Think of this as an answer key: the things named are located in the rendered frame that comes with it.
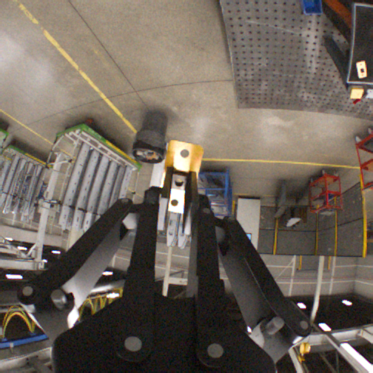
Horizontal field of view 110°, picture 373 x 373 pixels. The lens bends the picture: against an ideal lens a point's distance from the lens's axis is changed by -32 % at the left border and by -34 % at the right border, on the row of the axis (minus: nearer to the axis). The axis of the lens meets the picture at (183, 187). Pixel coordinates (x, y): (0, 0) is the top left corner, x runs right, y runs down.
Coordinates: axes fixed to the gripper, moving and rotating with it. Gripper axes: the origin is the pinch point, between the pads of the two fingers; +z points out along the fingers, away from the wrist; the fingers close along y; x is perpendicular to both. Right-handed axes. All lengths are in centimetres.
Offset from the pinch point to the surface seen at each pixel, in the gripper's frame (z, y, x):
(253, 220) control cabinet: 513, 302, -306
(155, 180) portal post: 322, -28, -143
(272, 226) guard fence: 540, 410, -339
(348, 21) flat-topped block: 43, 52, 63
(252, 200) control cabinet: 559, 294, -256
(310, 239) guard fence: 465, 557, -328
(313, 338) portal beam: 64, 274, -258
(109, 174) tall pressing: 371, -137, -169
